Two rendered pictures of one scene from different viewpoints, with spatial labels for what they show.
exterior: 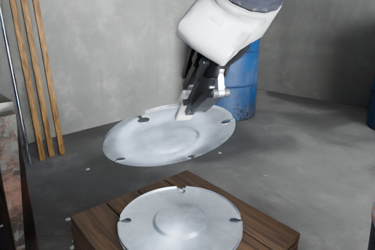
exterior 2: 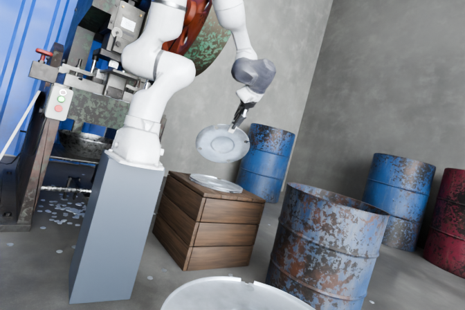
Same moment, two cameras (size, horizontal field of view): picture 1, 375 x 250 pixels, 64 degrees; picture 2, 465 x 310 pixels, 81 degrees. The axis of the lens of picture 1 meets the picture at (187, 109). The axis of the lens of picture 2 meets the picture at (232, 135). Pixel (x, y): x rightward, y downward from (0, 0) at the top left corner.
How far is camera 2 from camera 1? 0.87 m
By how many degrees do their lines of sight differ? 18
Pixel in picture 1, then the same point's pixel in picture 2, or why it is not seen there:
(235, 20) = (250, 93)
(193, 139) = (231, 149)
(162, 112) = (223, 126)
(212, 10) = (245, 90)
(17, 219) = not seen: hidden behind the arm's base
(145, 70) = not seen: hidden behind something
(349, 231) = not seen: hidden behind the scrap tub
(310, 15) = (332, 148)
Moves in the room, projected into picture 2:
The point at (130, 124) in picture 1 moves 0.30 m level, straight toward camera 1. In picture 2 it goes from (211, 128) to (214, 127)
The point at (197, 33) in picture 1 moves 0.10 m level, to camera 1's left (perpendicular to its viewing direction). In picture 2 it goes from (240, 93) to (218, 88)
